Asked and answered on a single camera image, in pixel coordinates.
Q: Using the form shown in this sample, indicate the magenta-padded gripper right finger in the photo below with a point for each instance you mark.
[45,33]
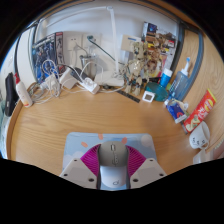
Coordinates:
[148,171]

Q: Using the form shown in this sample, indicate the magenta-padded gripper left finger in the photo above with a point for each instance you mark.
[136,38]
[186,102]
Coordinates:
[78,171]

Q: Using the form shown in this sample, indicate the light grey computer mouse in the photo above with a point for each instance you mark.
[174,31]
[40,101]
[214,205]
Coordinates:
[113,166]

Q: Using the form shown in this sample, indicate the blue cloud-print mouse pad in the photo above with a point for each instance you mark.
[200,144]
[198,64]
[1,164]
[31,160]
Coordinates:
[78,140]

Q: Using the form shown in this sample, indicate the white printed mug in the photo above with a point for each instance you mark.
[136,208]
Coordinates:
[199,136]

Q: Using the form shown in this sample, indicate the blue white small pack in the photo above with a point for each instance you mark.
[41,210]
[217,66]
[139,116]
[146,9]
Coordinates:
[176,112]

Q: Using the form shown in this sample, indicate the black ruler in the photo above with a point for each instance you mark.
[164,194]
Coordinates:
[128,96]

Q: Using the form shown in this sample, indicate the teal round bowl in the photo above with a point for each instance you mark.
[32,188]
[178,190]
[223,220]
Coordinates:
[159,93]

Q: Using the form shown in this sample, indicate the red snack can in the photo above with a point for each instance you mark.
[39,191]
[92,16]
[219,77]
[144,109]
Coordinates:
[200,111]

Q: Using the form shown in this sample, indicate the white power strip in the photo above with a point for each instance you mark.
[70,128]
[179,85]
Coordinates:
[90,86]

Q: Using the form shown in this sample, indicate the white charger block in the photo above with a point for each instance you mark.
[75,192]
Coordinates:
[52,83]
[68,79]

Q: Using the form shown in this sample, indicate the clear blue spray bottle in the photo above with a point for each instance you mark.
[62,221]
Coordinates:
[180,83]

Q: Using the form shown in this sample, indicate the blue tube with white cap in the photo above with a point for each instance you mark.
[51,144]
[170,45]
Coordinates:
[165,79]

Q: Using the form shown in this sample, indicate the white desk lamp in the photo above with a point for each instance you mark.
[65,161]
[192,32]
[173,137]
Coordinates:
[110,79]

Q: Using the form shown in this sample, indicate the beige robot figure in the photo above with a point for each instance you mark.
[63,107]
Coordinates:
[138,71]

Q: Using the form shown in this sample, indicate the clear glass cup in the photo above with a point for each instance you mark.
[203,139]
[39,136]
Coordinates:
[89,65]

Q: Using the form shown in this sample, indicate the robot model kit box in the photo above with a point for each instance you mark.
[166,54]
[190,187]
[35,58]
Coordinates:
[43,53]

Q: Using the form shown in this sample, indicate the colourful box behind figure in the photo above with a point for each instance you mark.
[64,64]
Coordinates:
[166,40]

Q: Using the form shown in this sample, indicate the small white square frame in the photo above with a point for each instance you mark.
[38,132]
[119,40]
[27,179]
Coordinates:
[148,96]

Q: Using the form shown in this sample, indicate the white wall socket panel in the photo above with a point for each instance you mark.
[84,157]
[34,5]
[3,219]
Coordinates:
[73,41]

